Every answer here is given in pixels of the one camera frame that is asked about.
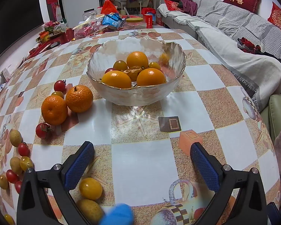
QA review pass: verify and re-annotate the red patterned cushion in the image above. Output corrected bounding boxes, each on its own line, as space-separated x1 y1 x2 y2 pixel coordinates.
267 2 281 31

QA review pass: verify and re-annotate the red candy bag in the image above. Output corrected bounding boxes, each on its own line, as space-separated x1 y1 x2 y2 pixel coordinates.
74 22 104 39

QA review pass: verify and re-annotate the blue snack bag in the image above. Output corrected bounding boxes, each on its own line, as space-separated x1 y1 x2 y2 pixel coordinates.
101 13 123 27

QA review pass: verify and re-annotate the clear glass bowl gold rim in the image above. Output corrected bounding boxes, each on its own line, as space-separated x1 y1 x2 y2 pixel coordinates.
86 37 186 106

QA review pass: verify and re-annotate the sofa with grey striped cover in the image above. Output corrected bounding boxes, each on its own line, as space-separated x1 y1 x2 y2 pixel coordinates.
157 0 281 113

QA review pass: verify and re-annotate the green chair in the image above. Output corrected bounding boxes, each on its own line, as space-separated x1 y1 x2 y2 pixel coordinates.
260 93 281 144

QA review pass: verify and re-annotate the dining chair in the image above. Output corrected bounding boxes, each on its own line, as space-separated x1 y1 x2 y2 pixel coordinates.
126 0 140 14

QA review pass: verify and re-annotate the blurred blue object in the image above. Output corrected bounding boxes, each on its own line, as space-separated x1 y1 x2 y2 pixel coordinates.
100 203 134 225

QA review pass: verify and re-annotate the flower bouquet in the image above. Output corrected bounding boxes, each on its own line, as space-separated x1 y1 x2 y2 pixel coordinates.
44 21 57 32

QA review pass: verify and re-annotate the red cloth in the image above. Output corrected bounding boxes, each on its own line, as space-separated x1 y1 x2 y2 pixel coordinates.
237 37 262 53

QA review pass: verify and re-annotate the red plastic bag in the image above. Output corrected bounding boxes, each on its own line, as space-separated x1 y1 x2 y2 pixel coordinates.
101 0 119 15

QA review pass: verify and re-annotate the bumpy mandarin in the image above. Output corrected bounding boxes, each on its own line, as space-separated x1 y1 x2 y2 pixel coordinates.
66 85 93 113
41 95 68 125

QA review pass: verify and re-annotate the red gift box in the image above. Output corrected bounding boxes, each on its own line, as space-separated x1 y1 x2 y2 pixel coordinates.
50 28 74 45

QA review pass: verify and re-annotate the brown wrinkled fruit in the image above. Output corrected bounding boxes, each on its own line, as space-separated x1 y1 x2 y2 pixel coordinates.
124 66 143 81

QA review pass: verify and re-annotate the red carton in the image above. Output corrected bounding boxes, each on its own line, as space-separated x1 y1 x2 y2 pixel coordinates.
152 13 165 26

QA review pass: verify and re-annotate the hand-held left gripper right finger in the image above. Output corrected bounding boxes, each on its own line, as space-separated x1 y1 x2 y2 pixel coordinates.
190 142 268 225

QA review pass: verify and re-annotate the red embroidered cushion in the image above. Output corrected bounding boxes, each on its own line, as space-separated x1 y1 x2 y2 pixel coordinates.
164 0 185 12

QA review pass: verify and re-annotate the clear plastic container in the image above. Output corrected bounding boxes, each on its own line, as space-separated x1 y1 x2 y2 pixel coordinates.
83 9 98 22

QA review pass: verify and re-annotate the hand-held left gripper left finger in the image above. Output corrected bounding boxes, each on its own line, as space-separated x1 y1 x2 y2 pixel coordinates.
16 141 95 225

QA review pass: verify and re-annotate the purple garment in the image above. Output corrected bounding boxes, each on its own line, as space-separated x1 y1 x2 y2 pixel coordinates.
180 0 198 16

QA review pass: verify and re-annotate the round container yellow lid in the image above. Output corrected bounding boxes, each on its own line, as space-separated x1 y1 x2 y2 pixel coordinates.
126 17 143 30

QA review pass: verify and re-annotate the red cherry tomato with stem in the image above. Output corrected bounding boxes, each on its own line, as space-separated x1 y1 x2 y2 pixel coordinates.
35 122 53 139

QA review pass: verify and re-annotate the black television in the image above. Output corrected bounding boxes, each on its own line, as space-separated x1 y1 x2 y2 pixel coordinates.
0 0 44 60

